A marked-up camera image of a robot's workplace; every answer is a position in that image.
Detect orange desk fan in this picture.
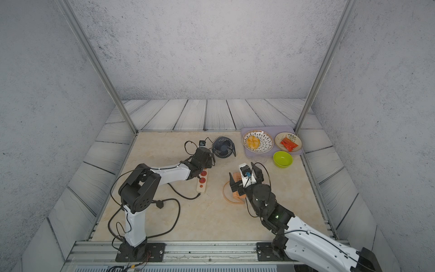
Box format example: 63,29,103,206
222,172,246,205

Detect orange fan black cable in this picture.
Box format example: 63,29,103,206
244,200,259,219

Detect beige power strip red sockets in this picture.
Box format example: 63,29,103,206
197,169,208,193

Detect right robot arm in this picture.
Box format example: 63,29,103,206
229,163,382,272

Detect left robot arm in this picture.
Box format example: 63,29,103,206
118,147,214,248

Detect black desk fan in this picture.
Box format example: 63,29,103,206
212,136,236,159

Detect clear plastic cup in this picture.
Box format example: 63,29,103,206
252,156,268,165

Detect green bowl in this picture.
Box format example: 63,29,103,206
273,151,293,168

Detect patterned bowl with yellow food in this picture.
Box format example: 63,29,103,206
242,130,274,154

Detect purple tray mat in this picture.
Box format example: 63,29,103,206
241,126,294,158

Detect plate with red food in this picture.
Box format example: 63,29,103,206
275,132,302,153

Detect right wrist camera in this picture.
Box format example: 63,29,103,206
239,163,257,188

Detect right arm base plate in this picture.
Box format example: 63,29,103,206
256,242,291,262

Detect black power strip cable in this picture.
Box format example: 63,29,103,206
145,183,202,239

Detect aluminium front rail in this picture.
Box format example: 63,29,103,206
62,241,312,272

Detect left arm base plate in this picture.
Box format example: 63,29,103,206
115,242,166,263

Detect right aluminium frame post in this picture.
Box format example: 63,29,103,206
294,0,358,134

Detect aluminium frame post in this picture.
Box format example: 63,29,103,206
56,0,139,136
294,0,358,134

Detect left aluminium frame post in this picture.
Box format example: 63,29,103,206
56,0,139,136

